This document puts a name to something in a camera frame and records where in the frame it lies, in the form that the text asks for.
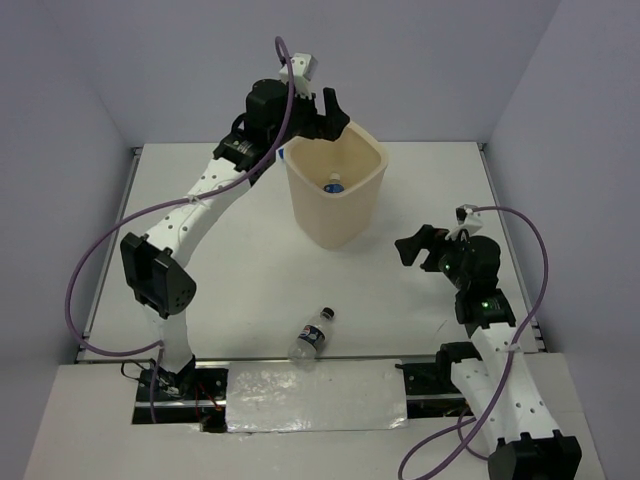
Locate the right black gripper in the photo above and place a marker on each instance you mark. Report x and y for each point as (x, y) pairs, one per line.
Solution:
(427, 237)

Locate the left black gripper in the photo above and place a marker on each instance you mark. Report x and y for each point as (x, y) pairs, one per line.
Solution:
(328, 127)

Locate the blue label plastic bottle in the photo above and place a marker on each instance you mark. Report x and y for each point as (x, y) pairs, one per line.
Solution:
(334, 184)

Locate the black cap pepsi bottle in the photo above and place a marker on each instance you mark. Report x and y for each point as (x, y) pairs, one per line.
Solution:
(312, 338)

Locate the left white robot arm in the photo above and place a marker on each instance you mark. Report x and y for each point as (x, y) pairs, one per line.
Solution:
(155, 263)

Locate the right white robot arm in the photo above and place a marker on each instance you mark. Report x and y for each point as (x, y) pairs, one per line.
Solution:
(489, 369)

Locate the beige plastic bin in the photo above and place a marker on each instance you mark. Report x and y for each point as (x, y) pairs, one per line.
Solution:
(332, 220)

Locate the silver foil sheet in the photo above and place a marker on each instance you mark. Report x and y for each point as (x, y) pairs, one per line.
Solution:
(327, 395)

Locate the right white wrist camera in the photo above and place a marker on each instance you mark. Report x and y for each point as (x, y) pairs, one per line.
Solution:
(468, 222)

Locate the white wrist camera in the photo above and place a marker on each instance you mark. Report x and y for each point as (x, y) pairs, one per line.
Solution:
(468, 222)
(304, 66)

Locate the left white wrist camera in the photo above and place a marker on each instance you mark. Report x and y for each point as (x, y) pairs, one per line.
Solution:
(304, 66)

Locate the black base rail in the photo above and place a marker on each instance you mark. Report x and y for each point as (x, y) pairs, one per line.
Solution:
(204, 408)

